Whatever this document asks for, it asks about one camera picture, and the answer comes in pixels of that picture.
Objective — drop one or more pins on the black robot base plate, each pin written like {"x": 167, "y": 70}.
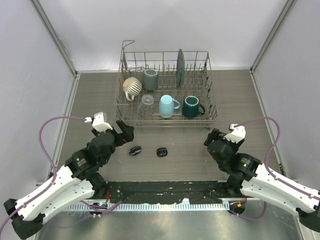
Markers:
{"x": 166, "y": 192}

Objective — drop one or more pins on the black earbud charging case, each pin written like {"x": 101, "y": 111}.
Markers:
{"x": 135, "y": 150}

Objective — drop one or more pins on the white slotted cable duct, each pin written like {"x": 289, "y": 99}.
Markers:
{"x": 183, "y": 206}

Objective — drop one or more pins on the light blue mug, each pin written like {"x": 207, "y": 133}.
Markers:
{"x": 167, "y": 106}

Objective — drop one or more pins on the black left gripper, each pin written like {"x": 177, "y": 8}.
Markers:
{"x": 127, "y": 135}

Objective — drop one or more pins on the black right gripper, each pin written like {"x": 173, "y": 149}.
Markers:
{"x": 215, "y": 134}

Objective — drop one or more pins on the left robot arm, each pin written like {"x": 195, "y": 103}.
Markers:
{"x": 76, "y": 180}

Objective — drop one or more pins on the dark teal plate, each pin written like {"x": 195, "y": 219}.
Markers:
{"x": 180, "y": 69}

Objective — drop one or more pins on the striped beige mug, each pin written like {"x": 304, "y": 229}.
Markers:
{"x": 131, "y": 88}

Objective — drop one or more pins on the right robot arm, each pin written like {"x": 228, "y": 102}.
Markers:
{"x": 248, "y": 176}

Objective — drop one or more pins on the grey wire dish rack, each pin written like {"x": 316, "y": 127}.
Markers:
{"x": 197, "y": 82}

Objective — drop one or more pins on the clear drinking glass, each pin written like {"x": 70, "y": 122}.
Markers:
{"x": 146, "y": 105}

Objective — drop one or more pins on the grey ceramic cup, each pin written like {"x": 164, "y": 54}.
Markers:
{"x": 150, "y": 79}

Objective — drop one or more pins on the dark green mug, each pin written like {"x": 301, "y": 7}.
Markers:
{"x": 192, "y": 107}

